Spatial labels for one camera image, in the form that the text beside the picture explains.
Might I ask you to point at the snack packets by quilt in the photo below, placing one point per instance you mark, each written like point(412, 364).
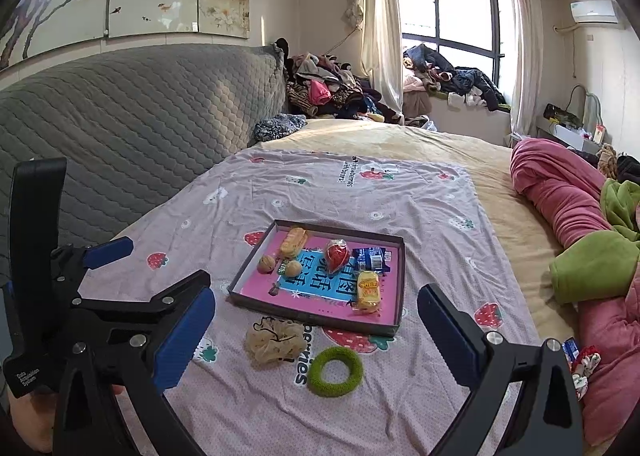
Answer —
point(585, 371)

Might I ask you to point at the red snack packet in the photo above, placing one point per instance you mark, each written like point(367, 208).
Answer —
point(337, 255)

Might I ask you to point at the black framed window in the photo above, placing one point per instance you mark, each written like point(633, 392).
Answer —
point(465, 10)

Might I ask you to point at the yellow snack packet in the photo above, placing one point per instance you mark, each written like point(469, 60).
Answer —
point(368, 292)

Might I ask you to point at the strawberry printed pink sheet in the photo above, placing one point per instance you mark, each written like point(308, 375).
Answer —
point(400, 196)

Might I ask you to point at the pink cardboard box tray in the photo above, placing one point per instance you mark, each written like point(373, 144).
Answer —
point(260, 281)

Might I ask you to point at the pile of clothes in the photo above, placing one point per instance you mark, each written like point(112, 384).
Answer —
point(330, 90)

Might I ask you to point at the green blanket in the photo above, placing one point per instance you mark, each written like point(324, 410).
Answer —
point(590, 266)

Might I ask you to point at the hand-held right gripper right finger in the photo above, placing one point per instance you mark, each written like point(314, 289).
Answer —
point(447, 338)

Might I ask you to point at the white air conditioner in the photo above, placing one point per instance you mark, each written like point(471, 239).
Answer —
point(594, 11)

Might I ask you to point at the cluttered dresser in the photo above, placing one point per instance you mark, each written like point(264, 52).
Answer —
point(565, 130)

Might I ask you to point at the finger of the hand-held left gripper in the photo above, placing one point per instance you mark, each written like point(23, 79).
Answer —
point(107, 252)
point(150, 308)

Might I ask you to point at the dark patterned cloth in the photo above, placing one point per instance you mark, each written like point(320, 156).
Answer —
point(280, 127)

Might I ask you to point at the plain cream curtain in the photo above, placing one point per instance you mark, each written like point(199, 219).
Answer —
point(527, 50)

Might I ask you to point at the person's left forearm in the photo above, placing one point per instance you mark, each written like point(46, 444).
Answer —
point(30, 421)

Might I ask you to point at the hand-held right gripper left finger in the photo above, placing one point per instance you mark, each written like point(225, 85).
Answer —
point(182, 341)

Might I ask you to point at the black cloth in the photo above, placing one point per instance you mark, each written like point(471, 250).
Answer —
point(629, 168)

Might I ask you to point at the grey quilted headboard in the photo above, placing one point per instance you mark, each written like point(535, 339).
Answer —
point(140, 115)

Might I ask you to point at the cream curtain with tieback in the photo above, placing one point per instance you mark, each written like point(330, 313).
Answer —
point(375, 25)

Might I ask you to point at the beige mesh scrunchie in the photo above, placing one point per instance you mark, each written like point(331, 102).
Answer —
point(275, 340)

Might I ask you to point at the brown walnut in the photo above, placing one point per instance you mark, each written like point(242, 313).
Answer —
point(266, 265)
point(293, 268)

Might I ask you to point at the bread roll snack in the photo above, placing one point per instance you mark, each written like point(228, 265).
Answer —
point(294, 242)

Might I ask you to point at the beige knitted cloth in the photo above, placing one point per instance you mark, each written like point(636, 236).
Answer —
point(606, 160)

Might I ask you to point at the oval mirror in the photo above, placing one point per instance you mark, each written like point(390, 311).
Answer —
point(580, 103)

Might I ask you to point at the bed with yellow sheet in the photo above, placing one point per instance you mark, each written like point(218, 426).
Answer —
point(505, 216)

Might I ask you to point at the pink quilt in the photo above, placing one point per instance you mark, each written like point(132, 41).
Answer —
point(560, 186)

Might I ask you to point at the blue snack packet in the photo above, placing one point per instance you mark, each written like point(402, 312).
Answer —
point(371, 260)

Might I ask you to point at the clothes on window sill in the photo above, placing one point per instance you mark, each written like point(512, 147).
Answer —
point(455, 75)

